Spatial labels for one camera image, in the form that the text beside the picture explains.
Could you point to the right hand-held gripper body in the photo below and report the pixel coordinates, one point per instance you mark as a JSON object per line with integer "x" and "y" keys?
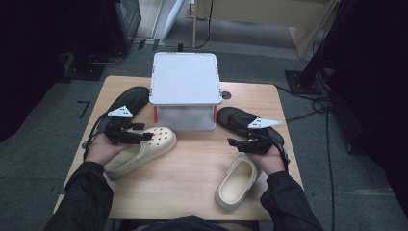
{"x": 260, "y": 142}

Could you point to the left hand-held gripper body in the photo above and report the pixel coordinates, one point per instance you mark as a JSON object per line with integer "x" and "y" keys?
{"x": 118, "y": 130}

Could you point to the beige clog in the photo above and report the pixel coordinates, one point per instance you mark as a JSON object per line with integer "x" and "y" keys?
{"x": 237, "y": 184}
{"x": 150, "y": 149}

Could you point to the black slipper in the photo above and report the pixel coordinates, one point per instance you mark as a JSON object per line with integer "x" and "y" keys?
{"x": 134, "y": 96}
{"x": 232, "y": 118}

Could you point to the white shoe rack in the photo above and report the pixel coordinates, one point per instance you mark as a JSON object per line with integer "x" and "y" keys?
{"x": 186, "y": 78}

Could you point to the person's right hand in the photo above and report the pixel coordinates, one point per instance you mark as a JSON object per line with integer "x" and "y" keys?
{"x": 272, "y": 162}

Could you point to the person's left hand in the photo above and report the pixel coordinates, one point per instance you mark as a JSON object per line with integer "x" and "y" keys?
{"x": 99, "y": 150}

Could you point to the black stand base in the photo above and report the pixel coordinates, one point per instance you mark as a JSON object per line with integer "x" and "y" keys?
{"x": 85, "y": 69}

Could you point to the black metal stand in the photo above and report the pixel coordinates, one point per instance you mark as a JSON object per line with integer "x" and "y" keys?
{"x": 304, "y": 82}

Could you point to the small black plug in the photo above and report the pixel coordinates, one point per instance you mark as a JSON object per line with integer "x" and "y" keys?
{"x": 180, "y": 47}

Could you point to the person's dark torso clothing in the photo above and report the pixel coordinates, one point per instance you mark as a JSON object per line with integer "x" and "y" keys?
{"x": 186, "y": 225}

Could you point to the black cabinet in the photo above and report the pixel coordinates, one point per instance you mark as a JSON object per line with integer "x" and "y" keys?
{"x": 109, "y": 25}

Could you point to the white board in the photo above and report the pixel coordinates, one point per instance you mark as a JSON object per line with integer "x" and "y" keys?
{"x": 172, "y": 19}

